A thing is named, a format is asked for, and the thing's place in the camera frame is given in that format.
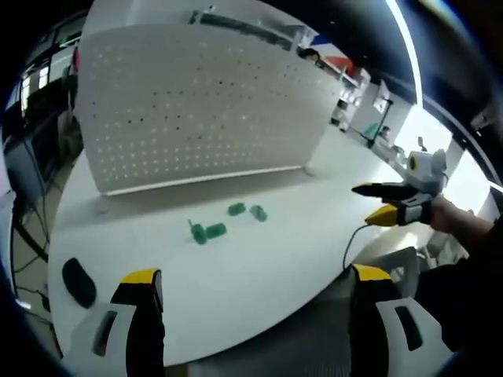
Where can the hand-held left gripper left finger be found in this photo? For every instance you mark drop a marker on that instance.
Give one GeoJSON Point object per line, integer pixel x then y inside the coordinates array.
{"type": "Point", "coordinates": [118, 337]}

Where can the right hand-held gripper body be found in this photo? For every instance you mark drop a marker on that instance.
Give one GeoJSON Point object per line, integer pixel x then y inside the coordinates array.
{"type": "Point", "coordinates": [428, 173]}

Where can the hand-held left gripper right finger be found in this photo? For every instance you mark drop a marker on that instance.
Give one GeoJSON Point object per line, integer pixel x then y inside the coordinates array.
{"type": "Point", "coordinates": [377, 337]}

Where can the green bottle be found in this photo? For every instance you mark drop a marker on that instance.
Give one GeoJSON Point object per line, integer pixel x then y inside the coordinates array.
{"type": "Point", "coordinates": [198, 233]}
{"type": "Point", "coordinates": [217, 230]}
{"type": "Point", "coordinates": [259, 213]}
{"type": "Point", "coordinates": [237, 209]}

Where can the white perforated mounting plate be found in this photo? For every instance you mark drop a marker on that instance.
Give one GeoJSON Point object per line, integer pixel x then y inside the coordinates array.
{"type": "Point", "coordinates": [204, 110]}

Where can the person's right hand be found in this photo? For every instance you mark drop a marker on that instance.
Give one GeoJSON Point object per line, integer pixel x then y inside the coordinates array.
{"type": "Point", "coordinates": [450, 214]}

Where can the black computer mouse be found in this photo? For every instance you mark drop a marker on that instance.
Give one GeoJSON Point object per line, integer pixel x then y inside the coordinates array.
{"type": "Point", "coordinates": [79, 283]}

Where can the black pole stand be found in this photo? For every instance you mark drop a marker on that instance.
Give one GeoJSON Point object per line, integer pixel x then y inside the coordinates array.
{"type": "Point", "coordinates": [380, 121]}

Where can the person's dark clothing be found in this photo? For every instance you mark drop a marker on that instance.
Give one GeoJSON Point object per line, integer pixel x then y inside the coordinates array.
{"type": "Point", "coordinates": [460, 302]}

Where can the ceiling light strip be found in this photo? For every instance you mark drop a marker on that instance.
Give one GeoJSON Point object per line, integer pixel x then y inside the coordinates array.
{"type": "Point", "coordinates": [408, 55]}

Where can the long dark shelf rail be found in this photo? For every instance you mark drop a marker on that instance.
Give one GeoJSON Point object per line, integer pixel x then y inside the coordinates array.
{"type": "Point", "coordinates": [243, 29]}

